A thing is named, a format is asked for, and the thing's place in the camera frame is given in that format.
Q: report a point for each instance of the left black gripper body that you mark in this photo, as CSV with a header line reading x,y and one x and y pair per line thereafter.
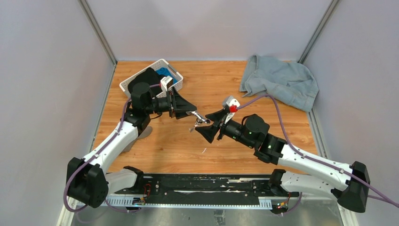
x,y
170,104

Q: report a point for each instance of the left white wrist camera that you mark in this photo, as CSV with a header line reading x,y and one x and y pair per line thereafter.
x,y
166,83

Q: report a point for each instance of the white plastic basket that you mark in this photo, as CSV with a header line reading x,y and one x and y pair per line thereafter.
x,y
160,66

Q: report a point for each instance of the chrome water faucet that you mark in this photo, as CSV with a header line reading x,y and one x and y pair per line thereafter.
x,y
199,120

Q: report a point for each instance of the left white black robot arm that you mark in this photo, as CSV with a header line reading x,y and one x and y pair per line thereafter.
x,y
88,179

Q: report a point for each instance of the grey-blue denim garment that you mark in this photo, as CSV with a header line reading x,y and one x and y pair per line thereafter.
x,y
289,82

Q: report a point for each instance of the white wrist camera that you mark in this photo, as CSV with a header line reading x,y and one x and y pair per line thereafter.
x,y
166,83
232,105

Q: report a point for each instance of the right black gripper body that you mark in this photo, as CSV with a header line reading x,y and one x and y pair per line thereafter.
x,y
223,125

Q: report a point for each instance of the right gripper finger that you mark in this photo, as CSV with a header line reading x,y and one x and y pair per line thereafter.
x,y
209,132
212,116

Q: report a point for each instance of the blue cloth in basket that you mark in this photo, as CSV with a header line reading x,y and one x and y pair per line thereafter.
x,y
164,72

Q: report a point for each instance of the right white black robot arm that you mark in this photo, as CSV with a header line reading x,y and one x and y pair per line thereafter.
x,y
346,183

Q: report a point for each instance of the black cloth in basket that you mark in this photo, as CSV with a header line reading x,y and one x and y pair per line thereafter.
x,y
149,76

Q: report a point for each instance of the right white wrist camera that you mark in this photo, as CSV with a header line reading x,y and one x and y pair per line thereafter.
x,y
232,105

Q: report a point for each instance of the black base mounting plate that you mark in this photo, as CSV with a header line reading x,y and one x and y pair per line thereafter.
x,y
252,191

